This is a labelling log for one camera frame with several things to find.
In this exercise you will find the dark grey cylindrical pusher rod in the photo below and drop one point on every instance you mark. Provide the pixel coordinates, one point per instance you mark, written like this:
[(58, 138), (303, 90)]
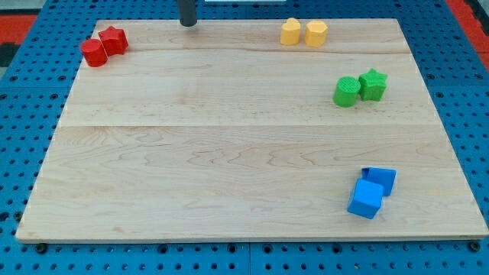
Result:
[(187, 12)]

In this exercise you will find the red star block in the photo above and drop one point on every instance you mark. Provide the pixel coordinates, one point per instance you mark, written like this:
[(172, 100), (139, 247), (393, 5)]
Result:
[(114, 41)]

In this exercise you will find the green star block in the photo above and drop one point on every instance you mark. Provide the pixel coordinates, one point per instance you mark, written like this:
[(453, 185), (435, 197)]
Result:
[(373, 85)]

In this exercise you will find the red cylinder block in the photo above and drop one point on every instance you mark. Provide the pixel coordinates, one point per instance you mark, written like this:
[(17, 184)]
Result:
[(94, 52)]

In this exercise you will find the yellow heart block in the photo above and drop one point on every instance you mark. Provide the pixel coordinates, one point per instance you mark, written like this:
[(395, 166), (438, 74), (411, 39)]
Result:
[(290, 32)]

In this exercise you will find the light wooden board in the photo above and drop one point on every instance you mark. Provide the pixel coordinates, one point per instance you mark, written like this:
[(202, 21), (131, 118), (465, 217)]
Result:
[(219, 133)]

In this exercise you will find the yellow hexagon block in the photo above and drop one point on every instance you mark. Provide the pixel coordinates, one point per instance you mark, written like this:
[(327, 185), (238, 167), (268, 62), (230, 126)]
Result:
[(316, 33)]

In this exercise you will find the green cylinder block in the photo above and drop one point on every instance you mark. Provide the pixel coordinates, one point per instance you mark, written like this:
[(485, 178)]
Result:
[(346, 91)]

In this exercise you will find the blue crescent block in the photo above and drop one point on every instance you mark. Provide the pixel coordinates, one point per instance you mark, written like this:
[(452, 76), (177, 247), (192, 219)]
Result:
[(381, 176)]

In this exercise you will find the blue cube block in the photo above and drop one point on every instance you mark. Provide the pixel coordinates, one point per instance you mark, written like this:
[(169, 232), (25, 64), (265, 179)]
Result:
[(365, 199)]

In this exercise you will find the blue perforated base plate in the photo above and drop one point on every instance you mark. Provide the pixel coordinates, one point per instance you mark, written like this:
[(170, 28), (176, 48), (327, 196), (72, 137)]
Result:
[(37, 82)]

